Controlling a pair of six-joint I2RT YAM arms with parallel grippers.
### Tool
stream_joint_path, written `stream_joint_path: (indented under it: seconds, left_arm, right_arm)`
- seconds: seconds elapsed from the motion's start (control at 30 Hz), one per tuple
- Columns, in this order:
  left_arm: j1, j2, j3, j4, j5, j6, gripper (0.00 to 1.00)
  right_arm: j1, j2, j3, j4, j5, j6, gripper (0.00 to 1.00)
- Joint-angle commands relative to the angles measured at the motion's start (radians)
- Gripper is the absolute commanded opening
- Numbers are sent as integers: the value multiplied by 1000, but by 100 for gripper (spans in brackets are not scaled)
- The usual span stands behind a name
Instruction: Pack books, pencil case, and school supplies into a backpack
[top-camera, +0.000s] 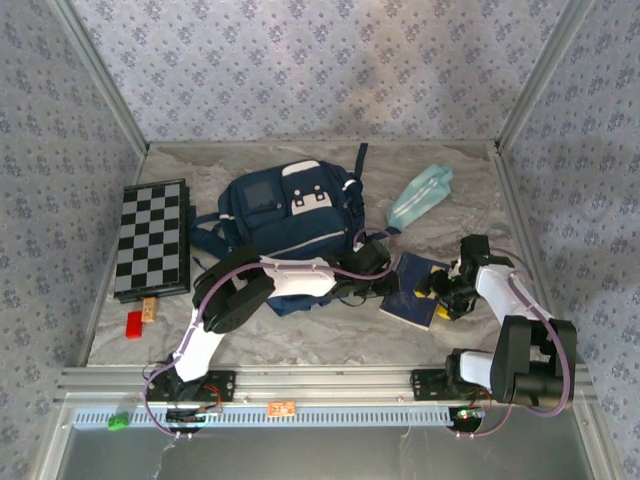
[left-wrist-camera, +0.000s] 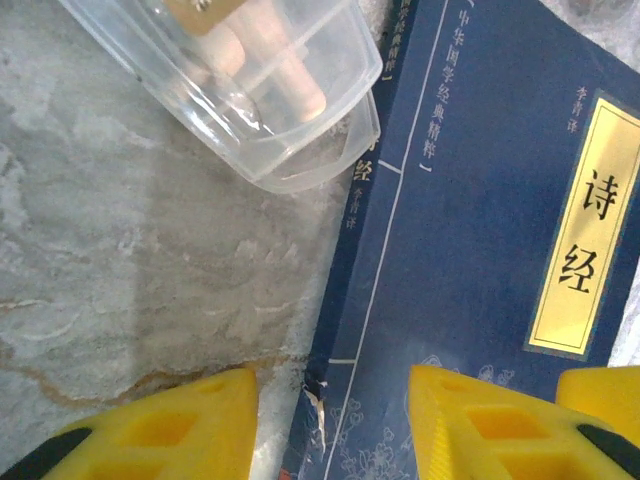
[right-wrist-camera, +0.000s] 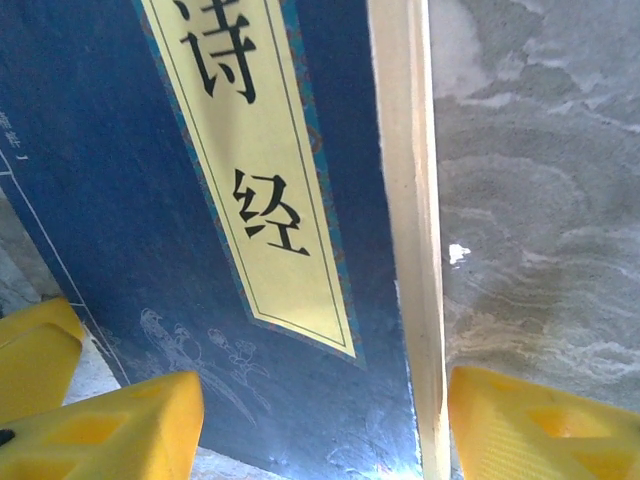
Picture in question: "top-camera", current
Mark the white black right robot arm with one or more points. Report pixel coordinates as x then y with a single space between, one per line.
500 290

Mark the small left circuit board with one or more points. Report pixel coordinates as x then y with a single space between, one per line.
187 415

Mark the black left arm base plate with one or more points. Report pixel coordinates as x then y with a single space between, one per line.
222 385

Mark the aluminium mounting rail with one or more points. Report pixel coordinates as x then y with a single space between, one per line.
320 382

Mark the navy book beige label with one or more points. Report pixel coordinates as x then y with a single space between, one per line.
405 300

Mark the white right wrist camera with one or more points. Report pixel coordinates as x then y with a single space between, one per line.
454 270

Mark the aluminium frame post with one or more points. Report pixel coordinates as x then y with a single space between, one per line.
542 75
101 75

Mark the small right circuit board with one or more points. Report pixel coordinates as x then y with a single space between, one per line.
467 414

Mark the grey metal sheet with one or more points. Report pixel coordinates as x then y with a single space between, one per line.
320 455

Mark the black grey folding chessboard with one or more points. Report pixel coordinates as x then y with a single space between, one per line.
150 240

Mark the green plug connector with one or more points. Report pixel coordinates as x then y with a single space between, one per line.
117 422

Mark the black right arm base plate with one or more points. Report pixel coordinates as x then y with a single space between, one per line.
425 385

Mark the orange label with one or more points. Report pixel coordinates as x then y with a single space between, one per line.
280 409

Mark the small wooden block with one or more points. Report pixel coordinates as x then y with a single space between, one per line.
150 310

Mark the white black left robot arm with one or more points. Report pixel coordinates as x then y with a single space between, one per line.
300 280

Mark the navy blue backpack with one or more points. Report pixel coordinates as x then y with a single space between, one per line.
280 220

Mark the small circuit board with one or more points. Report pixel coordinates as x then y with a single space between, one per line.
467 414
187 415

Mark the light teal pencil case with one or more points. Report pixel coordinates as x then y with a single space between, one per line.
417 197

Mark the red block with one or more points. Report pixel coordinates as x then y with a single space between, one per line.
135 327

